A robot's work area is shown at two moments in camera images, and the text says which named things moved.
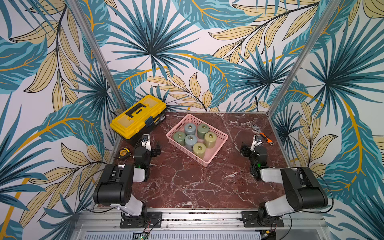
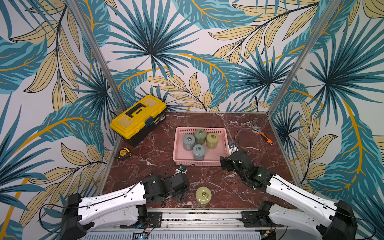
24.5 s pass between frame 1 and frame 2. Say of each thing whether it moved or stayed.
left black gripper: moved
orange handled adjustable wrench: stayed
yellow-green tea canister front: moved
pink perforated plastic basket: moved
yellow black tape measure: stayed
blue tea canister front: moved
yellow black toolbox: stayed
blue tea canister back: moved
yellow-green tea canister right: stayed
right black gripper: moved
